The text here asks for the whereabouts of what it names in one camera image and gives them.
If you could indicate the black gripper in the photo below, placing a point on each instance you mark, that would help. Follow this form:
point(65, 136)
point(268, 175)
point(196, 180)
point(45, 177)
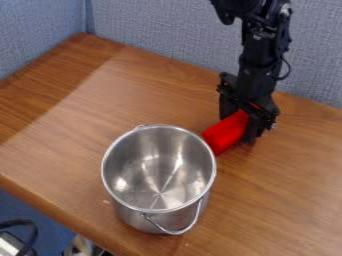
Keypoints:
point(249, 93)

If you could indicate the red rectangular block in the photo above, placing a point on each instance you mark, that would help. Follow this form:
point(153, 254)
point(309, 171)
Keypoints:
point(227, 132)

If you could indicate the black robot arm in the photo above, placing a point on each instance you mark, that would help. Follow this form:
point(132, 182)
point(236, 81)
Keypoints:
point(267, 38)

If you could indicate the grey box under table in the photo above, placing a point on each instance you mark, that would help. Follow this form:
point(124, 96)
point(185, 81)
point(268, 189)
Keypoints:
point(11, 244)

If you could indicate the metal pot with handle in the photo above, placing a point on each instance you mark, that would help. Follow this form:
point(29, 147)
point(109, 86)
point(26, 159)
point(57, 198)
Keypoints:
point(158, 172)

